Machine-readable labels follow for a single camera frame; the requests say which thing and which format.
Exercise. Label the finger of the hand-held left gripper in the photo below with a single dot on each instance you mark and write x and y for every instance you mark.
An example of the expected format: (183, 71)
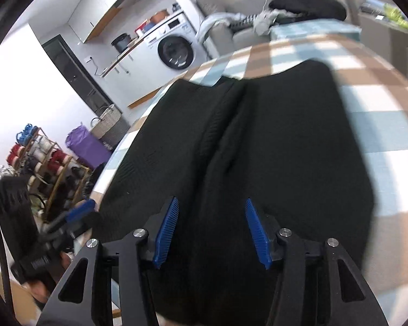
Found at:
(83, 209)

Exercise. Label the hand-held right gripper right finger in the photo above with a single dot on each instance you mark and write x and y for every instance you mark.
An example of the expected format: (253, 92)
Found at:
(257, 234)

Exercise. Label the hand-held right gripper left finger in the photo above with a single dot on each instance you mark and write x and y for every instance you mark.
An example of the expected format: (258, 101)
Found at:
(166, 231)

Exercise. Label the black knit garment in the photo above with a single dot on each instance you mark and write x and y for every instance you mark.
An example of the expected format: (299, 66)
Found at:
(275, 142)

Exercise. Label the white grey crumpled clothes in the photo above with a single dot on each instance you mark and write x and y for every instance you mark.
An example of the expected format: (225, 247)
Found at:
(224, 18)

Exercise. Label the pile of black clothes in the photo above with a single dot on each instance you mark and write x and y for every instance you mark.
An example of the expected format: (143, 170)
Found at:
(309, 3)

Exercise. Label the person's left hand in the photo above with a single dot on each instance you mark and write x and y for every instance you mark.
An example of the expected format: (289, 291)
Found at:
(39, 292)

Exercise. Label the black fabric case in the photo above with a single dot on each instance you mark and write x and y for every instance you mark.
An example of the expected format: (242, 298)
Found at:
(13, 210)

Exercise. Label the purple bag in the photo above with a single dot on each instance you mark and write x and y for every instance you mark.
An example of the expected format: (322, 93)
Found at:
(86, 147)

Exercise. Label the rack of thread spools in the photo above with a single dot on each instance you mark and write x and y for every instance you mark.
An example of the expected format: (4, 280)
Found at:
(44, 156)

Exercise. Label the woven laundry basket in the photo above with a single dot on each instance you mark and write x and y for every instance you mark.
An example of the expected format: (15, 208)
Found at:
(110, 125)

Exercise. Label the dark glass door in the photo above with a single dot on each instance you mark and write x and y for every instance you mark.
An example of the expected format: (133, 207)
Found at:
(78, 74)

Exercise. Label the brown blue plaid cloth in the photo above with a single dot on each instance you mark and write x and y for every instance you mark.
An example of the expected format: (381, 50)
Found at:
(377, 125)

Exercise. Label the black cooking pot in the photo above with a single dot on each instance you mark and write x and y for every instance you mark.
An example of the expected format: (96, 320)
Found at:
(122, 43)

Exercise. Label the white washing machine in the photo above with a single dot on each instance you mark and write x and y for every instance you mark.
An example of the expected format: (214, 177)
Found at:
(175, 46)

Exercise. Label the grey sofa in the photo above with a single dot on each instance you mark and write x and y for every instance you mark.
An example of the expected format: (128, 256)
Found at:
(244, 40)

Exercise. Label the teal checked cloth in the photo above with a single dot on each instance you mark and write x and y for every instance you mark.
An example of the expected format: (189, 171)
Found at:
(312, 29)

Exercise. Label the grey side table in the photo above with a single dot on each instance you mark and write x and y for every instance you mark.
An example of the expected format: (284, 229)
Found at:
(384, 40)

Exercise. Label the green plastic toy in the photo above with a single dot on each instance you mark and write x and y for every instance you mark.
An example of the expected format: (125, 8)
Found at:
(396, 15)

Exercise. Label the white wall cabinet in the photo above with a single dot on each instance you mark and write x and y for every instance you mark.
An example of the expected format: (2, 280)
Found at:
(102, 3)

